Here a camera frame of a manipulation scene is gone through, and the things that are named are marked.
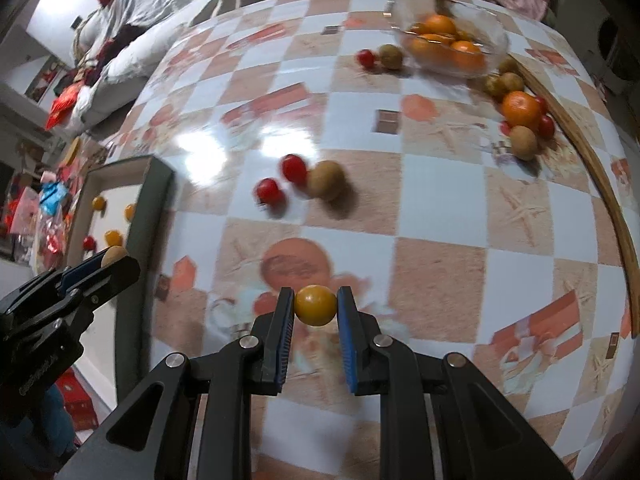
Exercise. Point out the red cherry tomato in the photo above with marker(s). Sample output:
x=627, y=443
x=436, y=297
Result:
x=542, y=104
x=546, y=127
x=366, y=59
x=267, y=191
x=294, y=169
x=89, y=244

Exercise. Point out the long wooden stick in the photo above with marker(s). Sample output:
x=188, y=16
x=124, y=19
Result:
x=595, y=169

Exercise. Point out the grey shallow tray box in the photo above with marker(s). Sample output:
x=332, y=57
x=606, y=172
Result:
x=116, y=219

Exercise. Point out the white sofa cushion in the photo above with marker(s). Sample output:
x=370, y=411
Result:
x=119, y=47

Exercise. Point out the orange in bowl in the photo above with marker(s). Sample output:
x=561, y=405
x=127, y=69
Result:
x=440, y=24
x=467, y=57
x=431, y=50

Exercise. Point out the brown longan by bowl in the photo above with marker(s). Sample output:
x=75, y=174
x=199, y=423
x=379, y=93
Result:
x=391, y=57

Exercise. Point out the red cherry tomato by bowl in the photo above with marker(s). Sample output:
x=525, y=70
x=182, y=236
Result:
x=366, y=59

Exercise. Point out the yellow cherry tomato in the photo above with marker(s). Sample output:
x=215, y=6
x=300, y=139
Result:
x=99, y=203
x=113, y=238
x=315, y=305
x=129, y=212

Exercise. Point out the blue gloved left hand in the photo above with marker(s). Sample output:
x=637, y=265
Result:
x=40, y=445

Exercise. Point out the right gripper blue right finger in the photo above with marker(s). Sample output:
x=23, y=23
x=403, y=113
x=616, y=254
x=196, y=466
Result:
x=354, y=342

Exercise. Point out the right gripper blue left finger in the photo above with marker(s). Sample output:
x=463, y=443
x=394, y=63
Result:
x=275, y=331

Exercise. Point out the mandarin near glass bowl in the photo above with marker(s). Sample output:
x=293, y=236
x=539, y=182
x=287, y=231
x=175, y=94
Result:
x=521, y=109

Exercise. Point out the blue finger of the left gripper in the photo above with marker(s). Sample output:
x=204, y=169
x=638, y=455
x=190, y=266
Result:
x=87, y=269
x=107, y=283

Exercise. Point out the clear glass fruit bowl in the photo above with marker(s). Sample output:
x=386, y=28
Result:
x=475, y=24

